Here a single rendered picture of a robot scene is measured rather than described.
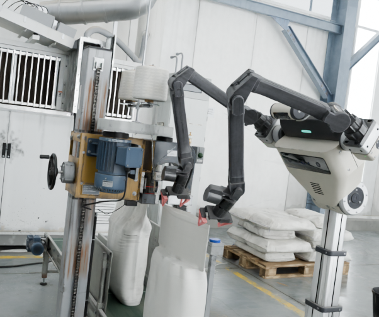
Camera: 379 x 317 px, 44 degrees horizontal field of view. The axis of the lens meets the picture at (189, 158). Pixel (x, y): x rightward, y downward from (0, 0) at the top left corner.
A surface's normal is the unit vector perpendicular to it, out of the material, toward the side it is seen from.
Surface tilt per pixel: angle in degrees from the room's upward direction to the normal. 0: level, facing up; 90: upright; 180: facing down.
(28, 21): 90
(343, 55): 90
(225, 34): 90
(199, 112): 90
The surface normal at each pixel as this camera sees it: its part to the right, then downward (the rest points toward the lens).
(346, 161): 0.43, 0.10
